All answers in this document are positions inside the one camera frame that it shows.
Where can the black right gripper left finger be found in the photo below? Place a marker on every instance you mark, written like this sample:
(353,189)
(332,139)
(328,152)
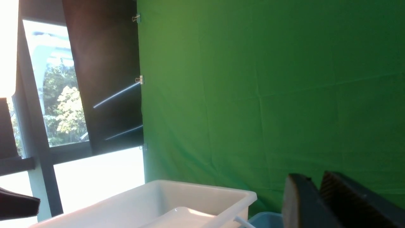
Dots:
(303,207)

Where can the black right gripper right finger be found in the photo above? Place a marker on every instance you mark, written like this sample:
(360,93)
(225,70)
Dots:
(357,206)

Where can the teal plastic bin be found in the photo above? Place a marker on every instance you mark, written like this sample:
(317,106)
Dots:
(267,220)

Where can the green backdrop cloth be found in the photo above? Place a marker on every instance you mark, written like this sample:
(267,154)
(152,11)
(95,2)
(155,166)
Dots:
(240,93)

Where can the large white plastic tub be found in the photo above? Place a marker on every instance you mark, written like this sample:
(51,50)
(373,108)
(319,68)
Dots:
(162,204)

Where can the metal binder clip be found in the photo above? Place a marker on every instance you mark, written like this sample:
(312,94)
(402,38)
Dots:
(140,80)

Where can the dark window frame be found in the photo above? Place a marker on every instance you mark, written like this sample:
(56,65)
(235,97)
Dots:
(74,125)

